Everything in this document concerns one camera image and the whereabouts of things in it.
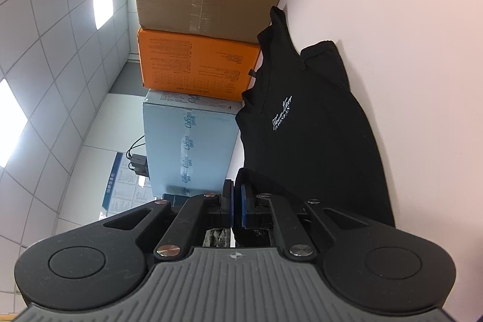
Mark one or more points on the light blue cardboard box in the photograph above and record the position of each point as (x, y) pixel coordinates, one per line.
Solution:
(188, 141)

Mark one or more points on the orange cardboard box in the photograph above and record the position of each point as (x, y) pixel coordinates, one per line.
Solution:
(196, 65)

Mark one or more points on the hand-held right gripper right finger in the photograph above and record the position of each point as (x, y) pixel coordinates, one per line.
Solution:
(241, 207)

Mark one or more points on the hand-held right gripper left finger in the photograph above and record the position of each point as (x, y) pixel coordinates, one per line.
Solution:
(227, 203)

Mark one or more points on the camouflage patterned cloth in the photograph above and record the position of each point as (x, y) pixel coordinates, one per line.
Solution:
(217, 237)

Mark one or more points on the black tank top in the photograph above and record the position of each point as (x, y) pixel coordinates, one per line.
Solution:
(320, 141)

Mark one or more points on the black power adapter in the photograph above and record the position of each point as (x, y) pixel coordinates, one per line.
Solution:
(139, 161)

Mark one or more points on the ceiling light panel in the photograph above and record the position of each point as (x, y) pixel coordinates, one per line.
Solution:
(11, 122)
(103, 6)

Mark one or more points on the blue wall poster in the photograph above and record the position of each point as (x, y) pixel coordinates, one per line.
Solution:
(120, 190)

